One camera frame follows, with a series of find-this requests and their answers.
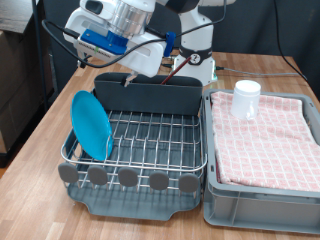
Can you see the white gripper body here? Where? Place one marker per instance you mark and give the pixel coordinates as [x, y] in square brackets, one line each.
[146, 60]

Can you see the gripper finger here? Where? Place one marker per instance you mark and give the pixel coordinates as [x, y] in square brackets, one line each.
[84, 61]
[130, 79]

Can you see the blue plastic plate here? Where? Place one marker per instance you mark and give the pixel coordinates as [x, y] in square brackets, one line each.
[91, 126]

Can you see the white mug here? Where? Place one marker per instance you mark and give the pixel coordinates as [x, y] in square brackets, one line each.
[245, 100]

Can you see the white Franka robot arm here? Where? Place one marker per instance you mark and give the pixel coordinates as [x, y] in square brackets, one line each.
[196, 33]

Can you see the dark grey cutlery holder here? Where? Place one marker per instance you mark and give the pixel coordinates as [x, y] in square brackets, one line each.
[166, 96]

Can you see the black metal pole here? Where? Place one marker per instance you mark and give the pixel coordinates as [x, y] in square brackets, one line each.
[39, 50]

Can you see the grey brown board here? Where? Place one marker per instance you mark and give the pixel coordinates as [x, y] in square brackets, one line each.
[13, 13]

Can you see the black backdrop curtain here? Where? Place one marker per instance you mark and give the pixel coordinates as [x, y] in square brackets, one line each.
[253, 23]

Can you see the grey drain tray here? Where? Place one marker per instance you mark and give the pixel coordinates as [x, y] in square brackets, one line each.
[133, 206]

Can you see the pink checkered cloth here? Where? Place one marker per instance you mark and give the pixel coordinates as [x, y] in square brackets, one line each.
[240, 150]

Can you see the grey plastic crate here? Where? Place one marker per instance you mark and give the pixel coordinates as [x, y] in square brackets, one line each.
[266, 213]

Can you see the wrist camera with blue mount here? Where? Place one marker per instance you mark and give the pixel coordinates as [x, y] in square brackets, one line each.
[103, 41]

